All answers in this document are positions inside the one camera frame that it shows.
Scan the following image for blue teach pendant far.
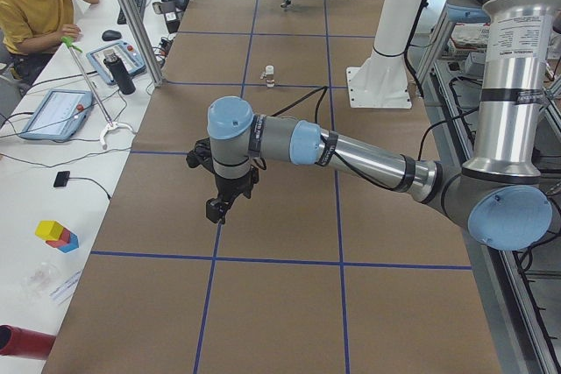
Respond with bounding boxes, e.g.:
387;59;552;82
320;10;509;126
86;40;146;85

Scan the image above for aluminium frame column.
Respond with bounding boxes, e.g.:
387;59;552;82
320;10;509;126
117;0;163;88

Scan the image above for white PPR valve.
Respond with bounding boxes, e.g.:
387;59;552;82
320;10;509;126
259;65;276;88

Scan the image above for reacher grabber tool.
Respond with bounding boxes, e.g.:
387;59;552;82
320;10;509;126
61;36;137;150

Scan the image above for clear plastic bag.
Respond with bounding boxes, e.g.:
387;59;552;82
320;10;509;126
21;262;60;300

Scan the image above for coloured toy blocks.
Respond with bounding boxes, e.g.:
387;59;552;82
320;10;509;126
35;220;79;253

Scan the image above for black computer mouse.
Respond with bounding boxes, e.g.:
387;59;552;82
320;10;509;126
102;30;122;41

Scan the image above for red cylinder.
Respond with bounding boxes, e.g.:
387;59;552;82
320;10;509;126
1;325;56;360

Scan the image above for person in yellow shirt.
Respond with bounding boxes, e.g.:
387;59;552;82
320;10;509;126
1;0;99;85

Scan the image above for blue teach pendant near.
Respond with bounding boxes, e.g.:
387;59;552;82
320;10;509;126
19;89;93;141

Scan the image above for small black box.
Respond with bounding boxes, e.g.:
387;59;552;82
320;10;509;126
53;171;70;188

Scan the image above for blue teach pendant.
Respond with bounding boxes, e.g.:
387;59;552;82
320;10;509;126
19;89;93;141
86;40;146;85

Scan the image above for black water bottle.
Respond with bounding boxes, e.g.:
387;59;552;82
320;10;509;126
103;49;136;95

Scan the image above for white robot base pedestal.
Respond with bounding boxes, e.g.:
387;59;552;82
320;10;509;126
346;0;423;109

